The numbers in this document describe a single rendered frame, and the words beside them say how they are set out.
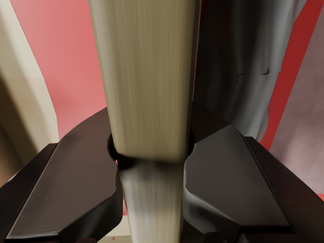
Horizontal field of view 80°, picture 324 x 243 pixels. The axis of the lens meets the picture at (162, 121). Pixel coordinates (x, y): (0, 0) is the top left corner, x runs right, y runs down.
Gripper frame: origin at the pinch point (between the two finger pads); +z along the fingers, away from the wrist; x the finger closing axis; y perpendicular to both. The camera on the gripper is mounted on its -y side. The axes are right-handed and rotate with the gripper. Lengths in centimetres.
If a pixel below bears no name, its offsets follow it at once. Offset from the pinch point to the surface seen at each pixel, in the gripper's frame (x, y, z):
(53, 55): -7.7, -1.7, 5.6
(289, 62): 11.4, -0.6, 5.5
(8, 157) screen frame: -14.6, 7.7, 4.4
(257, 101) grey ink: 9.3, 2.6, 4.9
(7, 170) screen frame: -14.6, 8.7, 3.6
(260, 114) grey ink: 10.0, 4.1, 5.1
